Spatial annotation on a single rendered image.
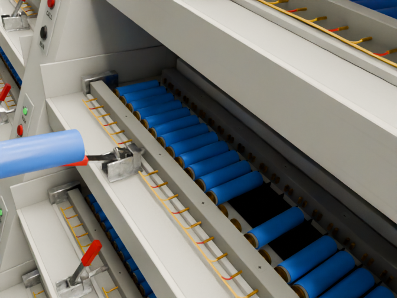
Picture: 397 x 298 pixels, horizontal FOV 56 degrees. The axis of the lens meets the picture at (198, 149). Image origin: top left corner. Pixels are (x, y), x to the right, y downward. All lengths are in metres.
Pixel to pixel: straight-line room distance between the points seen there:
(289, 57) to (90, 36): 0.34
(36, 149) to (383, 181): 0.18
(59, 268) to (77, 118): 0.21
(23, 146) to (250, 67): 0.15
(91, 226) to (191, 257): 0.26
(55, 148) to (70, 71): 0.35
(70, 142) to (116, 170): 0.21
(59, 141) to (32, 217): 0.45
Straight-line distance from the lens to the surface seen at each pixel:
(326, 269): 0.35
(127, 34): 0.56
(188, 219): 0.37
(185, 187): 0.37
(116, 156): 0.40
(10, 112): 0.85
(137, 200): 0.39
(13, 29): 0.77
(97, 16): 0.53
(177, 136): 0.45
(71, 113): 0.52
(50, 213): 0.64
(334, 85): 0.24
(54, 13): 0.55
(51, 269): 0.58
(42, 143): 0.20
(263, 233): 0.36
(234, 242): 0.34
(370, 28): 0.30
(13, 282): 0.79
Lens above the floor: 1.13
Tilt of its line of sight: 24 degrees down
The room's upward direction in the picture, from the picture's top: 26 degrees clockwise
